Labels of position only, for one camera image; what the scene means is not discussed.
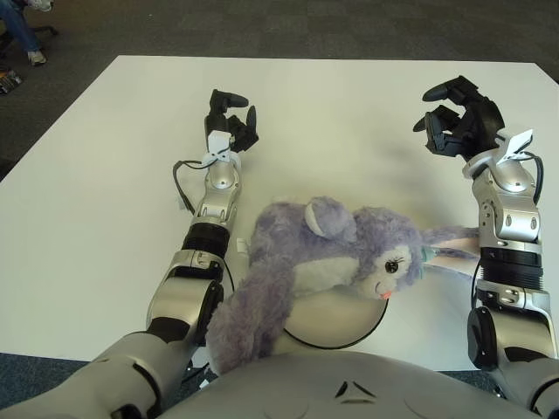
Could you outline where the purple plush bunny doll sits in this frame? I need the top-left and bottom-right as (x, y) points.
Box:
(204, 196), (481, 376)

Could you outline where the white plate with black rim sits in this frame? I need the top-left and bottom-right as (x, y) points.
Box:
(283, 287), (389, 350)

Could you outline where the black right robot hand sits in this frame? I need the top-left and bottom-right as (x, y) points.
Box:
(412, 74), (506, 161)

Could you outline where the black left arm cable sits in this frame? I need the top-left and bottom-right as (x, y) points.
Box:
(173, 159), (237, 293)

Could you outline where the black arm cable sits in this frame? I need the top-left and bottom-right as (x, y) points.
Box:
(173, 159), (237, 293)
(526, 152), (545, 206)

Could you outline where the dark box with orange print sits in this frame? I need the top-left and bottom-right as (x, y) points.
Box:
(0, 67), (23, 93)

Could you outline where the black metal stand frame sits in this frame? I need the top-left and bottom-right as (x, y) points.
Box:
(185, 364), (210, 389)

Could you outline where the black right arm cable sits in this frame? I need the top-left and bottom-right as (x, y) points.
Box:
(526, 152), (545, 206)

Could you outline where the black chair wheel base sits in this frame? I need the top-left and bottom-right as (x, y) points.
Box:
(0, 24), (60, 58)

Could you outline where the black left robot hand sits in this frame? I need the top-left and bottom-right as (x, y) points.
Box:
(204, 89), (259, 154)

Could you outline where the silver robot torso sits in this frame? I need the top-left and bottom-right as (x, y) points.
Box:
(156, 348), (542, 419)

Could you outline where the person in blue jeans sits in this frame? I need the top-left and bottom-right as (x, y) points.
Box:
(0, 0), (56, 66)

